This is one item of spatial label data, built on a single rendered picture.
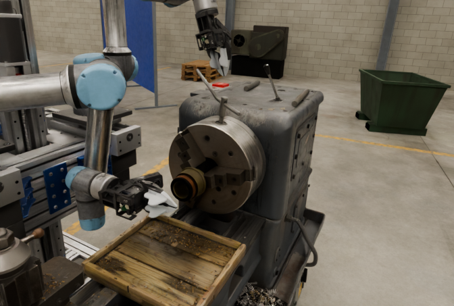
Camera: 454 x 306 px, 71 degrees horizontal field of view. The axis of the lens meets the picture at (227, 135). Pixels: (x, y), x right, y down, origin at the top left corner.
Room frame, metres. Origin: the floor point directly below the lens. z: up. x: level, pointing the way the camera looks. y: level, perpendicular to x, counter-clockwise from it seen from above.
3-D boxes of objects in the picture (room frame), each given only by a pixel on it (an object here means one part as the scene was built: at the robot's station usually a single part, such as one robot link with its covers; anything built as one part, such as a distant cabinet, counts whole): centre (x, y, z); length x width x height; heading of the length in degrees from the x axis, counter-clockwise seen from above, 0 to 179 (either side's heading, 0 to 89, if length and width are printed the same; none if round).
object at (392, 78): (5.30, -2.75, 0.43); 1.34 x 0.94 x 0.85; 173
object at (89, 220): (0.86, 0.41, 0.98); 0.11 x 0.08 x 0.11; 20
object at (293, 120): (1.36, -0.12, 1.06); 0.59 x 0.48 x 0.39; 154
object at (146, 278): (0.76, 0.15, 0.89); 0.36 x 0.30 x 0.04; 64
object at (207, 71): (9.18, 0.77, 0.22); 1.25 x 0.86 x 0.44; 164
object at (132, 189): (0.77, 0.27, 1.08); 0.12 x 0.09 x 0.08; 64
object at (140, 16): (7.42, 2.42, 1.18); 4.12 x 0.80 x 2.35; 33
